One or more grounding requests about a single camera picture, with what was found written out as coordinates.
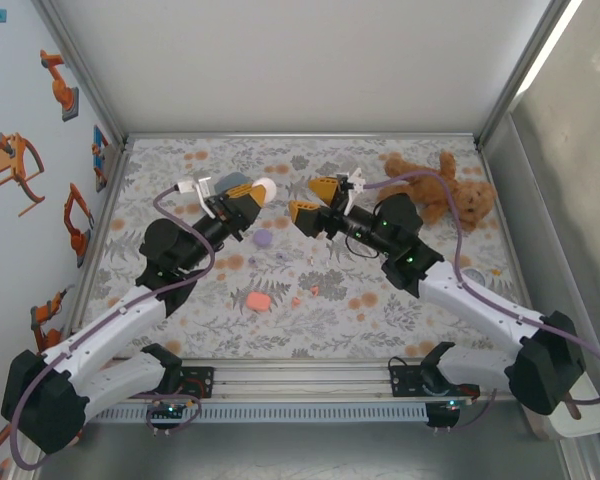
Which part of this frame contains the white box with brown slot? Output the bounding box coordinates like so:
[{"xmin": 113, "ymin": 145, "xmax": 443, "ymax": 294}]
[{"xmin": 522, "ymin": 369, "xmax": 600, "ymax": 441}]

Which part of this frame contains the aluminium corner post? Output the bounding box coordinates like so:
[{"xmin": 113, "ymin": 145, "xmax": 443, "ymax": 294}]
[
  {"xmin": 29, "ymin": 0, "xmax": 131, "ymax": 151},
  {"xmin": 474, "ymin": 0, "xmax": 581, "ymax": 151}
]

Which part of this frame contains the long aluminium table rail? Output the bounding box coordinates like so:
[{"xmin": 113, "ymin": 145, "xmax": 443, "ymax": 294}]
[{"xmin": 34, "ymin": 357, "xmax": 531, "ymax": 404}]

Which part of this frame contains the floral patterned table mat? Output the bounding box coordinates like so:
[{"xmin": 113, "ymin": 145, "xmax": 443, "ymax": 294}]
[{"xmin": 74, "ymin": 135, "xmax": 534, "ymax": 360}]

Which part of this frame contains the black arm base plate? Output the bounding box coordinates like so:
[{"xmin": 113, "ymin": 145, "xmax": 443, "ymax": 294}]
[
  {"xmin": 388, "ymin": 357, "xmax": 481, "ymax": 401},
  {"xmin": 177, "ymin": 366, "xmax": 216, "ymax": 400}
]

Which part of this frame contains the brown teddy bear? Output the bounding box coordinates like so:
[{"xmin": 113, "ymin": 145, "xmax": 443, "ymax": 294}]
[{"xmin": 377, "ymin": 149, "xmax": 499, "ymax": 232}]

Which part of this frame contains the aluminium side rail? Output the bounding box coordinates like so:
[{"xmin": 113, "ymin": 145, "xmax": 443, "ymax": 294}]
[
  {"xmin": 54, "ymin": 142, "xmax": 134, "ymax": 361},
  {"xmin": 477, "ymin": 142, "xmax": 544, "ymax": 361}
]

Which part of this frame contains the aluminium rail below white wall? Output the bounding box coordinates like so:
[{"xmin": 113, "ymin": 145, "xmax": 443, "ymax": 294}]
[{"xmin": 123, "ymin": 130, "xmax": 481, "ymax": 142}]

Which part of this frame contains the white slotted cable duct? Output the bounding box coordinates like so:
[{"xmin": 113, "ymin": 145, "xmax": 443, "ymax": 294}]
[{"xmin": 87, "ymin": 402, "xmax": 430, "ymax": 424}]

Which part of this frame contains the orange claw gripper wall sticker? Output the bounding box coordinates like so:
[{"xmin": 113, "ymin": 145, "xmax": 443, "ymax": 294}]
[{"xmin": 0, "ymin": 131, "xmax": 47, "ymax": 217}]

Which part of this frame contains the blue-grey glasses case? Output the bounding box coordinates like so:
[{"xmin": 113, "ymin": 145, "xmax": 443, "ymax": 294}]
[{"xmin": 213, "ymin": 171, "xmax": 254, "ymax": 194}]

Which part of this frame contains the pink earbud charging case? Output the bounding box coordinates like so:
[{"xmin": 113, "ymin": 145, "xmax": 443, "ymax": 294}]
[{"xmin": 244, "ymin": 291, "xmax": 273, "ymax": 314}]

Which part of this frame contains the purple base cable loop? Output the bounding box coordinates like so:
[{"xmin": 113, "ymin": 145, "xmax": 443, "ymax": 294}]
[
  {"xmin": 427, "ymin": 389, "xmax": 497, "ymax": 435},
  {"xmin": 146, "ymin": 396, "xmax": 203, "ymax": 437}
]

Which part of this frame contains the blue gantry wall sticker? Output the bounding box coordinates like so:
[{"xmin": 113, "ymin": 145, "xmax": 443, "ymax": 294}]
[{"xmin": 90, "ymin": 124, "xmax": 111, "ymax": 194}]

